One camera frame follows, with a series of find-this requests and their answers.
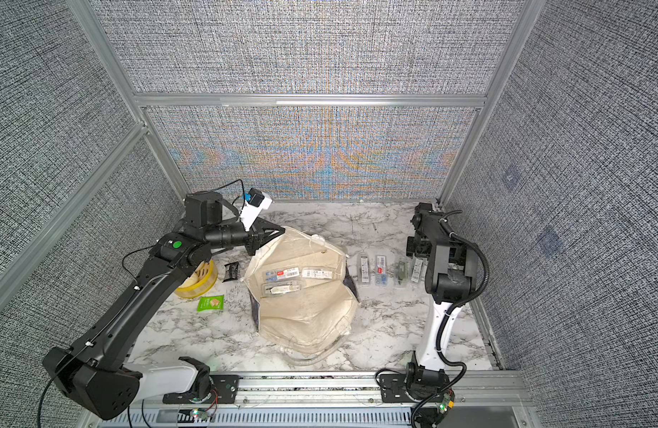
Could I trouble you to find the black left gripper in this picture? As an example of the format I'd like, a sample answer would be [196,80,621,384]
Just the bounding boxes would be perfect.
[205,218,285,257]

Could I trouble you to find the clear compass case green insert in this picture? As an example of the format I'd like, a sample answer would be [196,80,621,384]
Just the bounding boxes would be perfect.
[394,260,408,288]

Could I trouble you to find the clear compass set case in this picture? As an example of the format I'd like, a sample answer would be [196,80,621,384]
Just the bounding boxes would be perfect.
[359,255,371,285]

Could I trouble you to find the beige canvas tote bag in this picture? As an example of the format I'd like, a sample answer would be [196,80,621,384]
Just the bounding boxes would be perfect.
[243,226,360,367]

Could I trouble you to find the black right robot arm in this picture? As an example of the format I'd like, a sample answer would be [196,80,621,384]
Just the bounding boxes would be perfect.
[405,203,479,399]

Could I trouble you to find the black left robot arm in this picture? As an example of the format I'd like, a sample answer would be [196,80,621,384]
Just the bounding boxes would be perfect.
[43,188,285,420]

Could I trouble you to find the small black packet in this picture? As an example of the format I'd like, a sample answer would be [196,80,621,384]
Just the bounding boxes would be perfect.
[222,261,240,283]

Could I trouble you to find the yellow tape roll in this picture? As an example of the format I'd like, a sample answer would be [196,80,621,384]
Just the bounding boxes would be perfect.
[174,260,218,300]

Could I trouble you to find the green snack packet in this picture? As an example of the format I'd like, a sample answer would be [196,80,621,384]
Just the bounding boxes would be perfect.
[197,295,225,312]

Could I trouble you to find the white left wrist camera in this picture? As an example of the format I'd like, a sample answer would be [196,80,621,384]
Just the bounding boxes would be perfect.
[240,187,273,232]

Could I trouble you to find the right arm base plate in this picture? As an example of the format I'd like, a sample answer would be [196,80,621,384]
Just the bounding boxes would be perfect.
[375,370,458,405]

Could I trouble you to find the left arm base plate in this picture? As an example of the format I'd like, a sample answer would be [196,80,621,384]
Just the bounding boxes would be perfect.
[162,374,241,405]

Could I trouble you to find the aluminium front rail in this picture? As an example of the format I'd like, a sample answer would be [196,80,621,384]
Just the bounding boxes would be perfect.
[77,371,541,427]

